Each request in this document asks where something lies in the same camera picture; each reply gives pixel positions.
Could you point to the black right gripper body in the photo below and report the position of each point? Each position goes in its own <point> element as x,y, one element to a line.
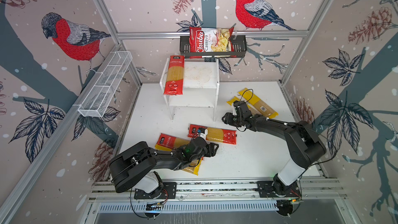
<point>237,121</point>

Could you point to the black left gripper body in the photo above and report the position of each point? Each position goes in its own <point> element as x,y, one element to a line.
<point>202,153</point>

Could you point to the red spaghetti bag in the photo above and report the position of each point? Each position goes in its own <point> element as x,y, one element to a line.
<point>214,134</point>
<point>168,143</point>
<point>175,76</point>

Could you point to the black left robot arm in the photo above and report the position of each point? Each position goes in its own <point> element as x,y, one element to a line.
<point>131,166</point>

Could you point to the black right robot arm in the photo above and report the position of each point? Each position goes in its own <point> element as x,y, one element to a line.
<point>304,145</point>

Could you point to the yellow pasta bag near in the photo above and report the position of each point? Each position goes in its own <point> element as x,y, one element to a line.
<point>231,102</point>

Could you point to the yellow pasta bag far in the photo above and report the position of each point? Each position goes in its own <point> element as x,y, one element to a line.
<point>263,108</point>

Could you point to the yellow Pastatime pasta bag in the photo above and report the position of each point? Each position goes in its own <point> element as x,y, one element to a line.
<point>192,168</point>

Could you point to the white two-tier shelf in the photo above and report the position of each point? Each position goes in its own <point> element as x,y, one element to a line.
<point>200,87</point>

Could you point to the red cassava chips bag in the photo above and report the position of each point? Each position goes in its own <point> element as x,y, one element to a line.
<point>210,40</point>

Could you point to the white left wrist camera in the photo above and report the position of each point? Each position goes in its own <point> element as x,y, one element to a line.
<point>202,132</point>

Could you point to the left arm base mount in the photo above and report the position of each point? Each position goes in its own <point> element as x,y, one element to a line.
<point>155,189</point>

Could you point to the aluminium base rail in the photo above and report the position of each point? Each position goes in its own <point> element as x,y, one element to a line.
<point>194,196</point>

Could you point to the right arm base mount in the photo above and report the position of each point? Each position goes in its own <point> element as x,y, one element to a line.
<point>272,189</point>

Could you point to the black wall basket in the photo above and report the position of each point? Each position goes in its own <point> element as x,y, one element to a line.
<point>236,48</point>

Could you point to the white wire mesh basket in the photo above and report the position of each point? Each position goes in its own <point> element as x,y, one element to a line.
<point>100,95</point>

